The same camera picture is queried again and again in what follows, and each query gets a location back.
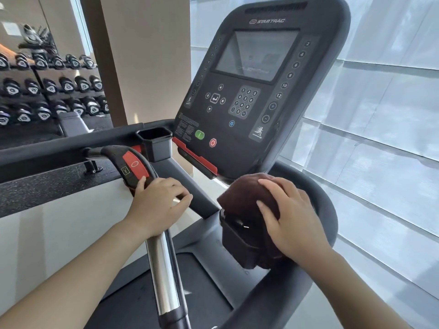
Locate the person's left hand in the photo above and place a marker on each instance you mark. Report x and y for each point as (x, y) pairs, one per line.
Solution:
(157, 209)

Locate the person's right hand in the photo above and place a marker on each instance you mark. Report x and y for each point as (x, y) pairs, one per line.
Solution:
(298, 226)

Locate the dark brown cleaning cloth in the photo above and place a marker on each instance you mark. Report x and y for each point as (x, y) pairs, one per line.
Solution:
(245, 193)

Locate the person's right forearm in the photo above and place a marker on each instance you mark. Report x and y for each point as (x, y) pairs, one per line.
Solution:
(353, 298)

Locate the person's left forearm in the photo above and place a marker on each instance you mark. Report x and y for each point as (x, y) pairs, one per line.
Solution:
(68, 287)

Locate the black treadmill console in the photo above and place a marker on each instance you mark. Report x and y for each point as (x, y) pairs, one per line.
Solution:
(260, 109)

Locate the black weight bench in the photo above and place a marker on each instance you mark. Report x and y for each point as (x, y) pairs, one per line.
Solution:
(72, 123)

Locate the white window blind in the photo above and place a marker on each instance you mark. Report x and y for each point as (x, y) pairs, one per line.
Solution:
(394, 133)

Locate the rack of black dumbbells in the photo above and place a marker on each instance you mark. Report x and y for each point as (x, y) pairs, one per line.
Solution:
(51, 87)

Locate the small grey equipment pile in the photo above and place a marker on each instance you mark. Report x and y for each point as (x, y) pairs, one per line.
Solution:
(34, 35)

